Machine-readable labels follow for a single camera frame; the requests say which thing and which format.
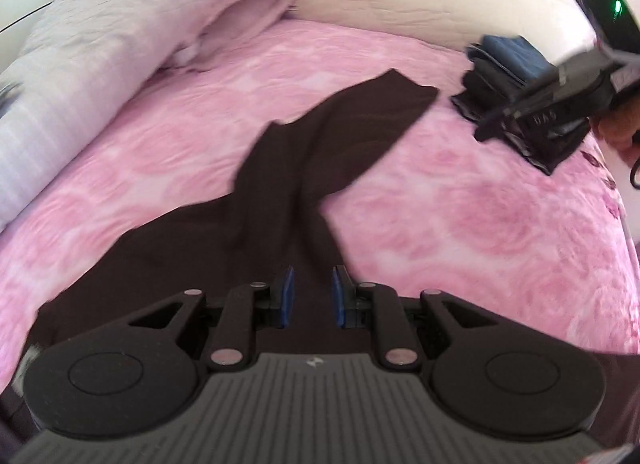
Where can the folded blue garment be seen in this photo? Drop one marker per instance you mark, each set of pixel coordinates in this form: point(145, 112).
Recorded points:
point(515, 57)

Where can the dark brown pants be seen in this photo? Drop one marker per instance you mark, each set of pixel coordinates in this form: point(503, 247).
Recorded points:
point(300, 179)

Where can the person's right hand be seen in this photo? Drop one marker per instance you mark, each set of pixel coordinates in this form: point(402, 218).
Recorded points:
point(620, 129)

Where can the lilac folded quilt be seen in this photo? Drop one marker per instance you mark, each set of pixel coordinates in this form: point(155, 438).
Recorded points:
point(80, 64)

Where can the pale pink pillow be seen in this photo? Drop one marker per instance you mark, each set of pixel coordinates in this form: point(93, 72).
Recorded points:
point(235, 19)

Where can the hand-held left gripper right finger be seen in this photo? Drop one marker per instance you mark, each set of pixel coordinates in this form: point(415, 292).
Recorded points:
point(339, 296)

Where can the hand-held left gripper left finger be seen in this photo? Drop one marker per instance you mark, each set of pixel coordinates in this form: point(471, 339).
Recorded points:
point(286, 296)

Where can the pink floral bed sheet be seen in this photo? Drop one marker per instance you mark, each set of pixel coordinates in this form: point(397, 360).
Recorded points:
point(475, 224)

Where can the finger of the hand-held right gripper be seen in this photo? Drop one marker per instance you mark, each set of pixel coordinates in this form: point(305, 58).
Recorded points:
point(492, 129)
point(532, 92)

